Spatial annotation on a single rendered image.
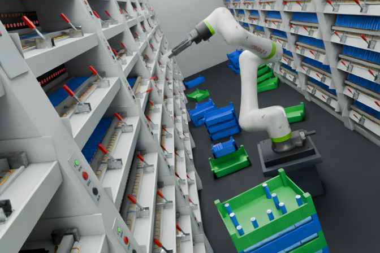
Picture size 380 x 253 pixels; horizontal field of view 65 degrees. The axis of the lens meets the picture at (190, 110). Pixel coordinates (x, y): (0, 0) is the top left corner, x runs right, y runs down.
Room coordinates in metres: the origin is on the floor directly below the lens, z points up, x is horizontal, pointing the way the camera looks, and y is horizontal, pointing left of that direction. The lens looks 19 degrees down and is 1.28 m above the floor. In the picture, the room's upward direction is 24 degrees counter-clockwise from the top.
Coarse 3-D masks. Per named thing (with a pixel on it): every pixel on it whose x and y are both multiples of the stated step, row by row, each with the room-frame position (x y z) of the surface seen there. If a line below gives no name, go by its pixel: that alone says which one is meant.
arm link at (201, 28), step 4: (200, 24) 1.57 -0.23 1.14; (204, 24) 1.56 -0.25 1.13; (196, 28) 1.57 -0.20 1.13; (200, 28) 1.56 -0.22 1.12; (204, 28) 1.55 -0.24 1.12; (208, 28) 1.55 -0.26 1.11; (200, 32) 1.55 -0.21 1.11; (204, 32) 1.55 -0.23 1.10; (208, 32) 1.55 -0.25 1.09; (200, 36) 1.57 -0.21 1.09; (204, 36) 1.55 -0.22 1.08; (208, 36) 1.56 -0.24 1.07; (204, 40) 1.57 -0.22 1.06; (208, 40) 1.59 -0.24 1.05
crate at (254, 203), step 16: (256, 192) 0.99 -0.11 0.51; (272, 192) 0.98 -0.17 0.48; (288, 192) 0.94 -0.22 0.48; (224, 208) 0.98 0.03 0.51; (240, 208) 0.97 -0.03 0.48; (256, 208) 0.93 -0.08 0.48; (272, 208) 0.90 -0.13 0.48; (288, 208) 0.86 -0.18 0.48; (304, 208) 0.80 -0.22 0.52; (240, 224) 0.89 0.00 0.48; (272, 224) 0.79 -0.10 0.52; (288, 224) 0.79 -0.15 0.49; (240, 240) 0.78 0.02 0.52; (256, 240) 0.78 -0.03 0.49
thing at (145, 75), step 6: (132, 72) 1.93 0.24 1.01; (138, 72) 1.93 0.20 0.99; (144, 72) 1.93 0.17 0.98; (126, 78) 1.94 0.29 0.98; (144, 78) 1.93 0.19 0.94; (150, 84) 1.92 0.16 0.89; (138, 90) 1.65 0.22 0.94; (144, 90) 1.64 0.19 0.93; (144, 96) 1.53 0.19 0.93; (138, 102) 1.32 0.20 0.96; (144, 102) 1.47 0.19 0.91; (144, 108) 1.44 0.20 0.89
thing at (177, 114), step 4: (176, 112) 2.63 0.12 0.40; (180, 112) 2.62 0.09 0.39; (176, 116) 2.61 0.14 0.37; (180, 116) 2.60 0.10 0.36; (176, 120) 2.46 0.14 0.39; (180, 120) 2.50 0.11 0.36; (176, 124) 2.42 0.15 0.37; (180, 124) 2.41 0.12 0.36; (176, 128) 2.20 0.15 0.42; (180, 128) 2.32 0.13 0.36; (180, 132) 2.19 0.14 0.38; (180, 136) 2.16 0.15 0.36
